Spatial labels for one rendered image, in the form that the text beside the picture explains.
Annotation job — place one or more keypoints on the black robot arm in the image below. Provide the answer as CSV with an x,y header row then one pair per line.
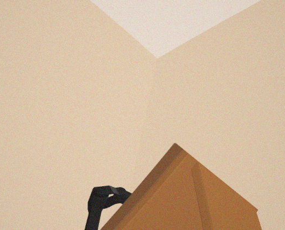
x,y
99,199

